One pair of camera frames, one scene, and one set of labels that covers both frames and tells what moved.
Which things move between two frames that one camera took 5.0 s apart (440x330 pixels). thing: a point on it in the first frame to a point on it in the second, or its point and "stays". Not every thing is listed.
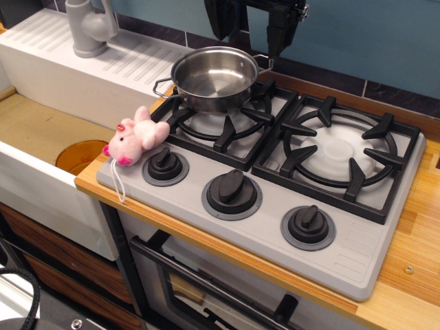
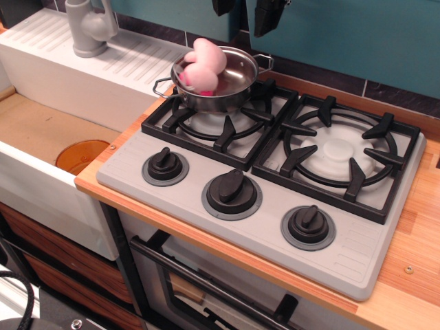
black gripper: x=227 y=16 to x=267 y=16
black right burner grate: x=352 y=159 stays
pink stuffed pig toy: x=133 y=137 to x=206 y=62
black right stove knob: x=307 y=228 stays
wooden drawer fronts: x=67 y=269 stays
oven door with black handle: x=174 y=283 stays
